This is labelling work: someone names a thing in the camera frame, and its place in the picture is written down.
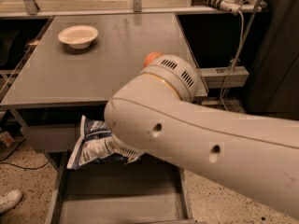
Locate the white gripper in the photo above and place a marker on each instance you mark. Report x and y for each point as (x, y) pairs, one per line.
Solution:
(127, 149)

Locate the blue chip bag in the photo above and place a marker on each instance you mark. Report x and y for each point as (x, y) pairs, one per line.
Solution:
(94, 145)

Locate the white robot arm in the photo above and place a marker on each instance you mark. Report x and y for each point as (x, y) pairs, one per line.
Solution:
(253, 155)

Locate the open grey middle drawer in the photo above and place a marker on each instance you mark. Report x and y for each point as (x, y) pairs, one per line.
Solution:
(149, 191)

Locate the grey top drawer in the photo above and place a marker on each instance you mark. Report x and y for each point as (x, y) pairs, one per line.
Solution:
(56, 129)

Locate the grey metal drawer cabinet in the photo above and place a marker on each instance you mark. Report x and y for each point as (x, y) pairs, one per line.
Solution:
(56, 75)

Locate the orange fruit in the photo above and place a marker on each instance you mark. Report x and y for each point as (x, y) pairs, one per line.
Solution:
(151, 57)

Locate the small red white package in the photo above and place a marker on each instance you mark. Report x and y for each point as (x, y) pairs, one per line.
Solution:
(6, 139)

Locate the white bowl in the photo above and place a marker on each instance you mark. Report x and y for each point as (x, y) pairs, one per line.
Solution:
(78, 37)

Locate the white sneaker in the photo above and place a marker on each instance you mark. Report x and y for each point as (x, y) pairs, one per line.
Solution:
(10, 200)

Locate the dark cabinet right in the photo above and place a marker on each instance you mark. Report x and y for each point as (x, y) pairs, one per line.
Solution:
(273, 85)

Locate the white power strip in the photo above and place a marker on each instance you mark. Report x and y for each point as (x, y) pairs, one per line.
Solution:
(225, 5)

